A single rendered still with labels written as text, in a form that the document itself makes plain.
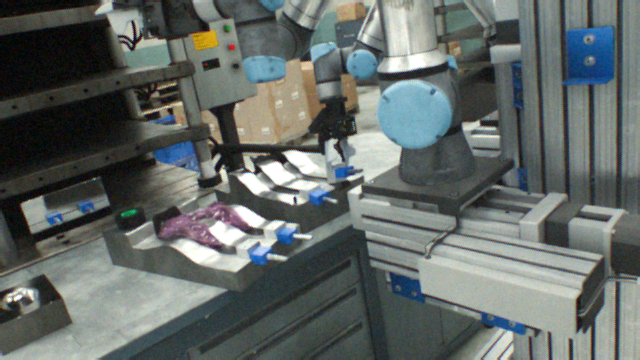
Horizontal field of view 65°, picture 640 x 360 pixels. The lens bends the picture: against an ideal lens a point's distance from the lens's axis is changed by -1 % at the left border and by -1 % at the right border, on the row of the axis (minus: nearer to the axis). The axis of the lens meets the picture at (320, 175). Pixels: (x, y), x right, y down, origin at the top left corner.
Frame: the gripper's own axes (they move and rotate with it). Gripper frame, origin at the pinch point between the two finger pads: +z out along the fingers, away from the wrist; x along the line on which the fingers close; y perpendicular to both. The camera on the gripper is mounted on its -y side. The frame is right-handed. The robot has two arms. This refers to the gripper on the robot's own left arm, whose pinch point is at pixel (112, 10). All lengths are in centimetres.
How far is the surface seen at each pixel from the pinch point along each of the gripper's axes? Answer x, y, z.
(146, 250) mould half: 19, 56, 21
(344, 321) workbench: 53, 92, -19
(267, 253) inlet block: 19, 57, -15
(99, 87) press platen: 61, 11, 64
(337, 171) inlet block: 54, 45, -23
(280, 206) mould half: 46, 53, -7
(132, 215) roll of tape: 25, 48, 28
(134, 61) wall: 596, -51, 482
